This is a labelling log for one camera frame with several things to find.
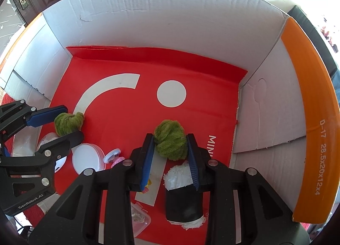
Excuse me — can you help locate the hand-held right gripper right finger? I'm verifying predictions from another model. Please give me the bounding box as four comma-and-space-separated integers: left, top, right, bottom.
186, 133, 311, 245

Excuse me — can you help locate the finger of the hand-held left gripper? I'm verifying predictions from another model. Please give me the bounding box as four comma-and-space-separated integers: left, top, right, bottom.
34, 131, 84, 159
0, 99, 68, 135

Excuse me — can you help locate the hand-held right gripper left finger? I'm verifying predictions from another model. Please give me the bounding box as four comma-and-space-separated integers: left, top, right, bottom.
28, 133, 156, 245

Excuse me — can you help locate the small green fuzzy ball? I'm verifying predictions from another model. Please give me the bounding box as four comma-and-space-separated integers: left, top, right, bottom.
54, 112, 85, 137

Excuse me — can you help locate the white plush bow checked ribbon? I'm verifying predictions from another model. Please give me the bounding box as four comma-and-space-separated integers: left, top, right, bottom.
163, 161, 206, 231

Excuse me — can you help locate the white round tin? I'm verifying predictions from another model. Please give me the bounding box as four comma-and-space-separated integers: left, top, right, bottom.
72, 143, 106, 175

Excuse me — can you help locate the pink doll figurine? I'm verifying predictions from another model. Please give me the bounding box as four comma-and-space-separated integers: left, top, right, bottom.
111, 156, 152, 194

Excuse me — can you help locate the large green fuzzy ball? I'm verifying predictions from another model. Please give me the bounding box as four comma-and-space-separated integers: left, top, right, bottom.
154, 120, 188, 161

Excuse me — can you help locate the clear plastic box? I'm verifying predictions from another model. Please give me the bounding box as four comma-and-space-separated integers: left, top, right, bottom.
131, 202, 152, 237

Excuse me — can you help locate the orange cardboard box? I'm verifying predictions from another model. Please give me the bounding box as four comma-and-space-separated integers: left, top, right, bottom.
0, 0, 334, 245

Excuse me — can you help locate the white round device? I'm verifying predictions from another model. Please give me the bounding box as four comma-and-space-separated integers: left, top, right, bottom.
37, 132, 67, 174

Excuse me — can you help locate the red knitted mat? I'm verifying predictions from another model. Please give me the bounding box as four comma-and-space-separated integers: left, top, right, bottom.
0, 93, 54, 224

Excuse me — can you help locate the black cloth covered table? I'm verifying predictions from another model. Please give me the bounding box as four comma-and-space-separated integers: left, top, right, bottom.
287, 4, 340, 75

